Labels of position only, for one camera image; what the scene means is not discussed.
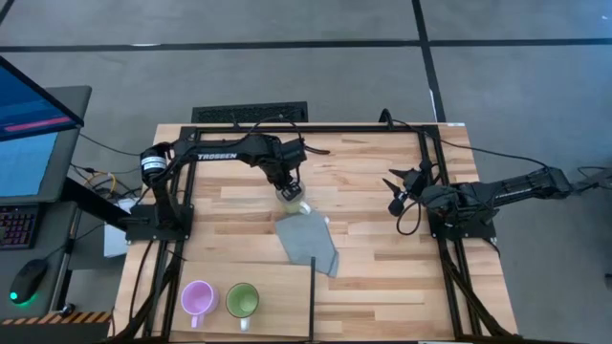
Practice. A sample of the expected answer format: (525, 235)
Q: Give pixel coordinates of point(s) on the hazard striped bar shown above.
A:
(52, 317)

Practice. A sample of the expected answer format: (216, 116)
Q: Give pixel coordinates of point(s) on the black floor vent grille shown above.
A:
(248, 113)

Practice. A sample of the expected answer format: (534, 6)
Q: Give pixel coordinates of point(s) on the black aluminium table frame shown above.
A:
(358, 129)

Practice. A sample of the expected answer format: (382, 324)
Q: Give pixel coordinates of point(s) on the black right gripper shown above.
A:
(415, 182)

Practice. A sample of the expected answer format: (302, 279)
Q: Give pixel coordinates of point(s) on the grey desk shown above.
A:
(52, 239)

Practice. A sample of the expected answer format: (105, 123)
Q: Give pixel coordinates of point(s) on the backlit keyboard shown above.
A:
(16, 227)

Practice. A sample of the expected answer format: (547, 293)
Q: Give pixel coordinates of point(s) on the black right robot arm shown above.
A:
(516, 186)

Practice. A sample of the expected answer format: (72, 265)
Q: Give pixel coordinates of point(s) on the black stand leg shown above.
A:
(595, 179)

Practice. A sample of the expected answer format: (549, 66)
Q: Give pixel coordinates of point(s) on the cream mug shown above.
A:
(295, 208)

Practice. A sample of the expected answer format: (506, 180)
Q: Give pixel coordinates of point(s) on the black computer mouse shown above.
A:
(26, 282)

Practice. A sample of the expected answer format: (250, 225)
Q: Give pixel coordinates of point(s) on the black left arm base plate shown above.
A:
(158, 233)

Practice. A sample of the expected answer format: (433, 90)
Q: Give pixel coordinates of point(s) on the black monitor stand foot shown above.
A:
(91, 198)

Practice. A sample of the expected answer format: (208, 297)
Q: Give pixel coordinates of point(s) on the white paper sheet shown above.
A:
(114, 243)

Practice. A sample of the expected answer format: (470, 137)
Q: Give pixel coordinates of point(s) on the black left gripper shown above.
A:
(289, 191)

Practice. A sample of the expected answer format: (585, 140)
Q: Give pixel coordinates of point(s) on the pink mug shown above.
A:
(198, 297)

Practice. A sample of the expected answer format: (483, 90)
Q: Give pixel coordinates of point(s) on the green mug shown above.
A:
(242, 300)

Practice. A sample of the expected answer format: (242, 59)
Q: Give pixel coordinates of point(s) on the black framed monitor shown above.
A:
(28, 105)

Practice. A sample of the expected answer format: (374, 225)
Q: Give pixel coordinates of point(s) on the grey cloth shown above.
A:
(306, 239)

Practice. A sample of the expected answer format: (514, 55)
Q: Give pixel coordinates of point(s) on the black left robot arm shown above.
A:
(215, 156)

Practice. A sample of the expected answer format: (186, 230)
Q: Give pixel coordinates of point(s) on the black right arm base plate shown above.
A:
(473, 231)

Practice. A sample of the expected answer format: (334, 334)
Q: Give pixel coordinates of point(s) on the wooden shelf board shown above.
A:
(282, 296)

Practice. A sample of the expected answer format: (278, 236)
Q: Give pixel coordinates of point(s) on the grey framed screen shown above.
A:
(24, 162)

